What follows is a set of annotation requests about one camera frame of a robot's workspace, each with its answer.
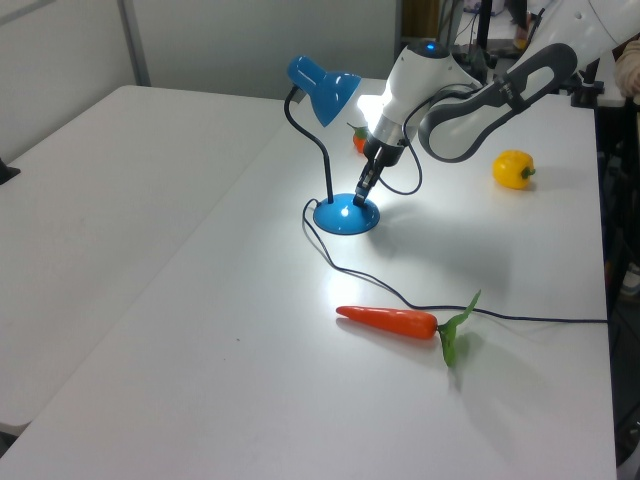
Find wooden cabinet panel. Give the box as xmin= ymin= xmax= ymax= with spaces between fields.
xmin=401 ymin=0 xmax=442 ymax=39

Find white and blue shoe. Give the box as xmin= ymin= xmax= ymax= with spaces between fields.
xmin=621 ymin=264 xmax=640 ymax=302

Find beige sleeved person arm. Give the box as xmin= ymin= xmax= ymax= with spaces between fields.
xmin=613 ymin=39 xmax=640 ymax=99

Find dark lamp power cable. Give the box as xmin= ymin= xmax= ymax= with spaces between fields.
xmin=301 ymin=197 xmax=610 ymax=326

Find black clamp on table edge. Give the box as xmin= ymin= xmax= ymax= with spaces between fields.
xmin=0 ymin=156 xmax=22 ymax=187

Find thin black stand pole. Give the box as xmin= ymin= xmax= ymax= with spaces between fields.
xmin=476 ymin=0 xmax=493 ymax=51

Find black pole with table clamp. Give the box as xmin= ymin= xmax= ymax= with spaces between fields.
xmin=570 ymin=57 xmax=607 ymax=109

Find yellow toy bell pepper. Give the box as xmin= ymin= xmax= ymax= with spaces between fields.
xmin=491 ymin=149 xmax=538 ymax=191

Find orange toy carrot with leaves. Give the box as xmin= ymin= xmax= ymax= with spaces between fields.
xmin=335 ymin=288 xmax=483 ymax=369

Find black cable on robot arm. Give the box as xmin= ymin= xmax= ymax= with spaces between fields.
xmin=380 ymin=85 xmax=481 ymax=197

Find blue desk lamp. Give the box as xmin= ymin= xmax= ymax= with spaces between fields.
xmin=283 ymin=53 xmax=381 ymax=237

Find toy tomatoes with leaves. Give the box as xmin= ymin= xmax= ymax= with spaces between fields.
xmin=346 ymin=122 xmax=372 ymax=155

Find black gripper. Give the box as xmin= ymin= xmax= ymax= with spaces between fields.
xmin=352 ymin=132 xmax=406 ymax=208

